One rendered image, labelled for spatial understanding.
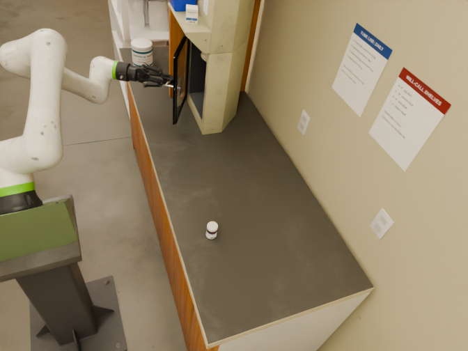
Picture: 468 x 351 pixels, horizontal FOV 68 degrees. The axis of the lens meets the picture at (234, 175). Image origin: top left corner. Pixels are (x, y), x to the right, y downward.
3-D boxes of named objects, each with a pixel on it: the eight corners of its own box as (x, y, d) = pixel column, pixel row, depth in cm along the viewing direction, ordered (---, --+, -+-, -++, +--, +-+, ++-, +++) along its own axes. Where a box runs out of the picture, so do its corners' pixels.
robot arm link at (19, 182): (18, 193, 115) (3, 136, 114) (-15, 199, 121) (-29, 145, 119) (49, 186, 128) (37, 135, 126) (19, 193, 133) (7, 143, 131)
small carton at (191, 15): (196, 19, 156) (197, 5, 151) (197, 24, 152) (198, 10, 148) (185, 18, 155) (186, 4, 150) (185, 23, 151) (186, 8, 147)
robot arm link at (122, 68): (121, 57, 175) (122, 73, 182) (113, 68, 167) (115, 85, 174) (133, 59, 175) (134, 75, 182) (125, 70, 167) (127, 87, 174)
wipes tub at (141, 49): (150, 58, 237) (150, 37, 226) (154, 68, 229) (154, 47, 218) (131, 60, 233) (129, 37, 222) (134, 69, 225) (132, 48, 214)
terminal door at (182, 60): (186, 95, 205) (189, 27, 176) (174, 126, 183) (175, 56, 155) (185, 95, 205) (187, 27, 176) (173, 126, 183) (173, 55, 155)
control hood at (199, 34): (190, 22, 175) (191, 1, 168) (209, 54, 156) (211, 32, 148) (167, 23, 172) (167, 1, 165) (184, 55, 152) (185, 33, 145)
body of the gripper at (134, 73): (128, 83, 175) (146, 87, 175) (127, 68, 169) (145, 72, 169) (132, 76, 180) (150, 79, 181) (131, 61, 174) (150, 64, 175)
